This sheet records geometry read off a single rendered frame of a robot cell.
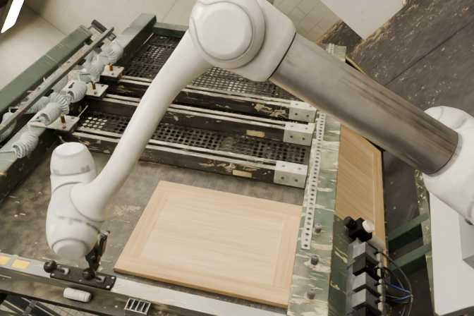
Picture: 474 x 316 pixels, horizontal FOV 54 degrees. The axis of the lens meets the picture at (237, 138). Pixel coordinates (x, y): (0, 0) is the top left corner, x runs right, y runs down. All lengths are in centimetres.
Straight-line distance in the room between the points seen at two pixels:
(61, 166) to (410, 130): 76
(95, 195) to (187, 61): 35
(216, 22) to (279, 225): 108
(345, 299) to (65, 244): 90
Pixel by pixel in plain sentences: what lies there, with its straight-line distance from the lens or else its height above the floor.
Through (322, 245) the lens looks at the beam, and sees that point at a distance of 164.
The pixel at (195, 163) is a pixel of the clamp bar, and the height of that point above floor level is 127.
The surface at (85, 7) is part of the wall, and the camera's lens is 841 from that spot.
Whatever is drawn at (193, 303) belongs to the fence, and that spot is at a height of 113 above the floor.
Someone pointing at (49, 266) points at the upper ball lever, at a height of 153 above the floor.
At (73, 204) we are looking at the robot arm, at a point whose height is 159.
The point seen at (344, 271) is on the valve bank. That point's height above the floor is 75.
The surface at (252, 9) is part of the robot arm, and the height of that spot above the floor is 157.
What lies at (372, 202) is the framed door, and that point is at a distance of 256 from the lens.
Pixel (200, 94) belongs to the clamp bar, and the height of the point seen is 138.
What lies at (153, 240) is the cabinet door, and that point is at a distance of 167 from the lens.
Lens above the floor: 163
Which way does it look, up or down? 13 degrees down
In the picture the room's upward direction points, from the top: 52 degrees counter-clockwise
